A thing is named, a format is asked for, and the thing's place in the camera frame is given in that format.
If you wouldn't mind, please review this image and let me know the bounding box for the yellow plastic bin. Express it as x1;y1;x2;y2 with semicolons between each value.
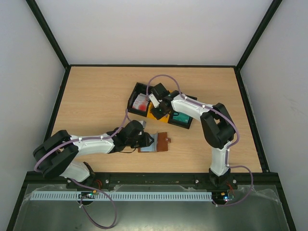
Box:
147;87;178;123

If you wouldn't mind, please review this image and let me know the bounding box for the green card stack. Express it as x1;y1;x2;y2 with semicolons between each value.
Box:
172;112;190;124

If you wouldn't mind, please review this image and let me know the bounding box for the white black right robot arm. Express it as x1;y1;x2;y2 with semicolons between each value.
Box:
146;83;236;189

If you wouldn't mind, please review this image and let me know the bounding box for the black plastic bin right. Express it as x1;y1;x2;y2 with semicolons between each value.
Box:
168;107;193;129

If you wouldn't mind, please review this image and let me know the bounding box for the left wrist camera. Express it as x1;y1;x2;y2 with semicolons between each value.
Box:
139;120;146;128

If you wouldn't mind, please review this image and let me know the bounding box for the red white card stack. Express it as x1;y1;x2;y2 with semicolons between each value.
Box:
132;93;150;112

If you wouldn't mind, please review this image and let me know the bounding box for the brown leather card holder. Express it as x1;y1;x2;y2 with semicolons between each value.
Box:
138;132;171;153

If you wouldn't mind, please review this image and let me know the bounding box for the light blue cable duct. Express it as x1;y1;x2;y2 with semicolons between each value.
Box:
29;191;212;202

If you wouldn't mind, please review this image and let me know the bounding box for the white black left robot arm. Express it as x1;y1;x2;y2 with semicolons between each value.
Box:
33;120;157;186

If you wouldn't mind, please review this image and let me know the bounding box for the black plastic bin left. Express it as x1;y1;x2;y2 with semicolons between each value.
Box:
127;82;153;118

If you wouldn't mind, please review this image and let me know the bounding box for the black plastic bin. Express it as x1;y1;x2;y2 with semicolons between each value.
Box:
127;82;153;118
168;107;193;129

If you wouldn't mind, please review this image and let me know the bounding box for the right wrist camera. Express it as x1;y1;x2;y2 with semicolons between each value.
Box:
148;93;160;108

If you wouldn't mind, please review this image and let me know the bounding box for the black metal frame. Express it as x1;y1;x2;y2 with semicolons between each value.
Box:
7;0;296;231

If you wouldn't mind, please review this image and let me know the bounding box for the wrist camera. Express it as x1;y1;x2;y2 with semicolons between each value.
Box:
148;93;160;108
139;120;146;128

